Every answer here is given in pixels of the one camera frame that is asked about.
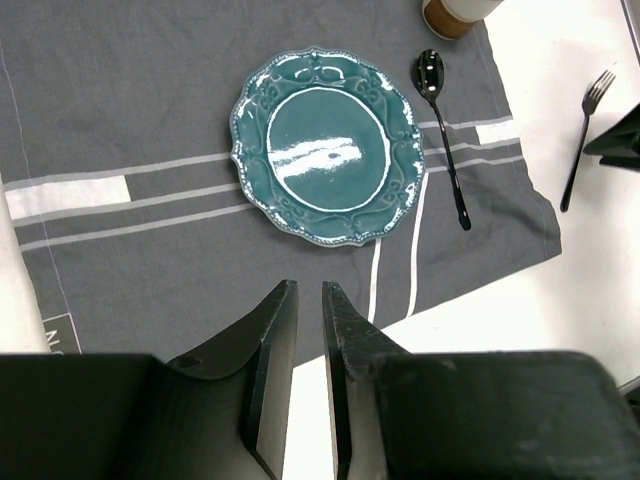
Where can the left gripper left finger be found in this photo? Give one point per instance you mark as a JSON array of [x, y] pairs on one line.
[[235, 394]]

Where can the teal ceramic plate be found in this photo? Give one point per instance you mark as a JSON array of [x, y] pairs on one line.
[[327, 147]]

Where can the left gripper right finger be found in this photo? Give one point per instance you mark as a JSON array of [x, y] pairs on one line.
[[363, 446]]

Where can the white brown paper cup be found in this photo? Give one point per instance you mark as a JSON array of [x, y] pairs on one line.
[[453, 19]]

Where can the grey striped cloth placemat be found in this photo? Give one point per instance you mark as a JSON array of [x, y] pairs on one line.
[[127, 207]]

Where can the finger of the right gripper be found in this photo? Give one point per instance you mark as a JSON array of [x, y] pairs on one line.
[[619, 146]]

